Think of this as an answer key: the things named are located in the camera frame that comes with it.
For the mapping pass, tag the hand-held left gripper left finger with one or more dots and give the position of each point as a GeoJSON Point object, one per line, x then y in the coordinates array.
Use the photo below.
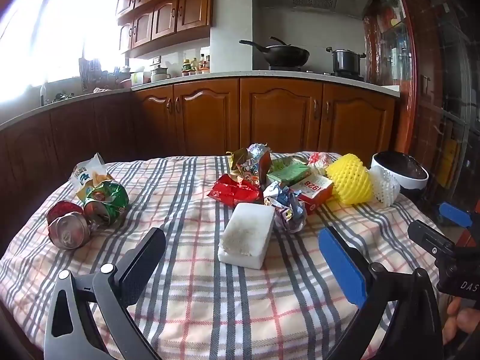
{"type": "Point", "coordinates": [144, 258]}

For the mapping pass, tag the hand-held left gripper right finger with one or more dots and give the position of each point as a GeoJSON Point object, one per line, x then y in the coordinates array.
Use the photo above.
{"type": "Point", "coordinates": [343, 266]}

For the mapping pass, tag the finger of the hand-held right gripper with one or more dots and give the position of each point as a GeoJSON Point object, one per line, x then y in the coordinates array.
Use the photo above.
{"type": "Point", "coordinates": [427, 237]}
{"type": "Point", "coordinates": [455, 214]}

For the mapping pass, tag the white rimmed black bin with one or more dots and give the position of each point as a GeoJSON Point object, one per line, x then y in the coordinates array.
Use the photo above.
{"type": "Point", "coordinates": [403, 174]}

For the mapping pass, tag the white foam fruit net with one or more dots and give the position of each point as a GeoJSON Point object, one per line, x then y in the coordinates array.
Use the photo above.
{"type": "Point", "coordinates": [384, 186]}

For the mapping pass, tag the crushed green can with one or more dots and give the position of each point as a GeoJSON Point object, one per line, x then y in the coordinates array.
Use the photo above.
{"type": "Point", "coordinates": [107, 202]}

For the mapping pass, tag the orange cardboard box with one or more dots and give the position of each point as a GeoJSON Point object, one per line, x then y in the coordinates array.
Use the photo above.
{"type": "Point", "coordinates": [315, 192]}

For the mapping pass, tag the silver foil wrapper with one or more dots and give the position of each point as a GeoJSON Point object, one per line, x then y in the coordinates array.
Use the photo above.
{"type": "Point", "coordinates": [285, 206]}

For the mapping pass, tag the crushed red can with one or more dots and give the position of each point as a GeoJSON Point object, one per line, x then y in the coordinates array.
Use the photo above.
{"type": "Point", "coordinates": [64, 227]}

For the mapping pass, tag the yellow foam fruit net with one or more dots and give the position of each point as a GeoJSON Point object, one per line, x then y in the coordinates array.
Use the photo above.
{"type": "Point", "coordinates": [350, 180]}

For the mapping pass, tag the white foam block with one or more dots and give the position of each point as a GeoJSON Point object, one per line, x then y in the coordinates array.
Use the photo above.
{"type": "Point", "coordinates": [247, 234]}

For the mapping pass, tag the white snack wrapper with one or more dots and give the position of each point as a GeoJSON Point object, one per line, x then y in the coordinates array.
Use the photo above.
{"type": "Point", "coordinates": [88, 174]}

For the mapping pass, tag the green cardboard box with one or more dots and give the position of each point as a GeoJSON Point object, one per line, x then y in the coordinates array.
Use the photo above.
{"type": "Point", "coordinates": [288, 174]}

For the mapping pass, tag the red and white wrapper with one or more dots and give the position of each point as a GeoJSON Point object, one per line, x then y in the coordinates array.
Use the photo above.
{"type": "Point", "coordinates": [319, 159]}

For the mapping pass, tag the red snack wrapper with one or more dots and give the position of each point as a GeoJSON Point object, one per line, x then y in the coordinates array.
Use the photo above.
{"type": "Point", "coordinates": [234, 192]}

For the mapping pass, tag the colourful snack wrapper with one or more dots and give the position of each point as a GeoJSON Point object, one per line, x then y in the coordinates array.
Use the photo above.
{"type": "Point", "coordinates": [247, 162]}

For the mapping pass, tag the person's right hand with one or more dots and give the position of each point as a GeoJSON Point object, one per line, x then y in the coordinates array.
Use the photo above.
{"type": "Point", "coordinates": [459, 320]}

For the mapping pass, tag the yellow wooden board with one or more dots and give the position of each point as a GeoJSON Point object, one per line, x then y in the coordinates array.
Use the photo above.
{"type": "Point", "coordinates": [449, 159]}

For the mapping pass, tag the plaid tablecloth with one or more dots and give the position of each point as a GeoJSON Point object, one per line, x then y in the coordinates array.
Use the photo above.
{"type": "Point", "coordinates": [195, 307]}

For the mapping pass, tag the wooden base cabinets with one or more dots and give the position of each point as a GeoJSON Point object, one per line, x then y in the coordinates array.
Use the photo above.
{"type": "Point", "coordinates": [225, 116]}

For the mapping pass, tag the white lidded crock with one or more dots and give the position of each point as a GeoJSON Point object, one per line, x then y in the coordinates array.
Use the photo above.
{"type": "Point", "coordinates": [160, 74]}

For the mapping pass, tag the steel cooking pot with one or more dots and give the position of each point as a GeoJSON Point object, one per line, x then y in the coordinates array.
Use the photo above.
{"type": "Point", "coordinates": [345, 62]}

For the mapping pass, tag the clear glass bottle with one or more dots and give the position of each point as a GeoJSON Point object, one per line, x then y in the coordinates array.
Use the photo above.
{"type": "Point", "coordinates": [44, 94]}

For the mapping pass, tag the dish rack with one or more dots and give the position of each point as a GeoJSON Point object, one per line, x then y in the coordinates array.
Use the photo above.
{"type": "Point", "coordinates": [90, 73]}

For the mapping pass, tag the gas stove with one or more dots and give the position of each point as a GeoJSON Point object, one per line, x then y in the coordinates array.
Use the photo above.
{"type": "Point", "coordinates": [318, 72]}

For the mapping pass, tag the group of condiment bottles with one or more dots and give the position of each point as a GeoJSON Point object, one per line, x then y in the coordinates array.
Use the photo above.
{"type": "Point", "coordinates": [195, 65]}

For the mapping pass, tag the black wok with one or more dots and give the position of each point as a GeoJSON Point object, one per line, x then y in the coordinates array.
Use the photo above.
{"type": "Point", "coordinates": [287, 55]}

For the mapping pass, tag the kitchen window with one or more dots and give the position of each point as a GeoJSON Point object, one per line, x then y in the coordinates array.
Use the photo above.
{"type": "Point", "coordinates": [56, 33]}

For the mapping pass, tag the red door frame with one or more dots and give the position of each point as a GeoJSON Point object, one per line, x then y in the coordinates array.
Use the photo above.
{"type": "Point", "coordinates": [407, 63]}

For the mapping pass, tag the wooden wall cabinets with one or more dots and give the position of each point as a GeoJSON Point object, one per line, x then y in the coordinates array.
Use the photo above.
{"type": "Point", "coordinates": [165, 11]}

